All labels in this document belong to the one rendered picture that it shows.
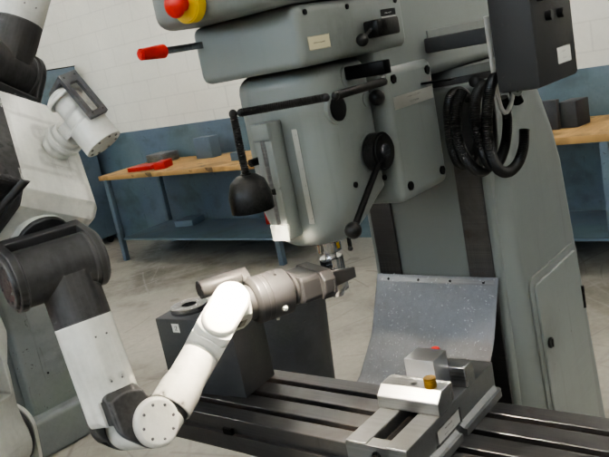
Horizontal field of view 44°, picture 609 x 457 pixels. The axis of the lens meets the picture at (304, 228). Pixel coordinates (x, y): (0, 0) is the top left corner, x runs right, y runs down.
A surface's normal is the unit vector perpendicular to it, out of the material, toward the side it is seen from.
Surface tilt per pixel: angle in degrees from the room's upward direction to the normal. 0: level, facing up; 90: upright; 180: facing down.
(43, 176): 59
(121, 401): 74
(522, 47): 90
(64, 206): 95
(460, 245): 90
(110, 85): 90
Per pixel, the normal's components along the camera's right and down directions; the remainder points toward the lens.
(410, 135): 0.77, 0.00
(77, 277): 0.50, -0.24
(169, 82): -0.60, 0.29
